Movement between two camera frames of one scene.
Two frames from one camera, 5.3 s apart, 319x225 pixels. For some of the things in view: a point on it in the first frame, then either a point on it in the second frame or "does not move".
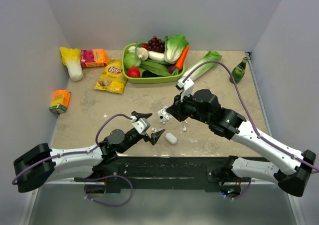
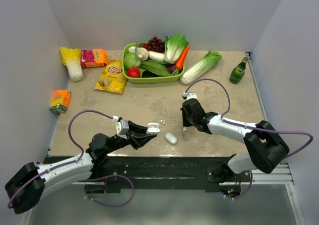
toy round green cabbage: (130, 60) does not move
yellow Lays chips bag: (112, 78) does not move
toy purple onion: (171, 68) does not move
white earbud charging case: (163, 115) → (153, 128)
